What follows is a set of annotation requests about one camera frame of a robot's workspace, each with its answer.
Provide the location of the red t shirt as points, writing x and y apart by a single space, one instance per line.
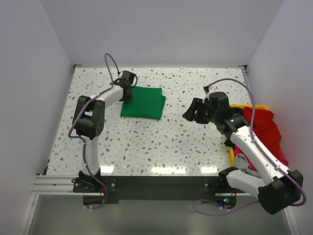
267 131

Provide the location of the green t shirt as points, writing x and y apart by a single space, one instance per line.
146 103

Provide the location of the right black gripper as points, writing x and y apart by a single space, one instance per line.
190 114

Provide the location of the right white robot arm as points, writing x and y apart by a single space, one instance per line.
276 187

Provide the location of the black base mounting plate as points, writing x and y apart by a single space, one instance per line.
114 189

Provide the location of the yellow plastic bin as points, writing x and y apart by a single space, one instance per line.
262 107

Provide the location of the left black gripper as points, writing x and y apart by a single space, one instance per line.
126 98

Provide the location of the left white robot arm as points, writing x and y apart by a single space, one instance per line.
89 118

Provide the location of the aluminium frame rail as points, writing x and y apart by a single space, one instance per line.
53 185

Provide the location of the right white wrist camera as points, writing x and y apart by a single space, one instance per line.
208 91

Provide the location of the white grey t shirt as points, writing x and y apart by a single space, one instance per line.
241 162

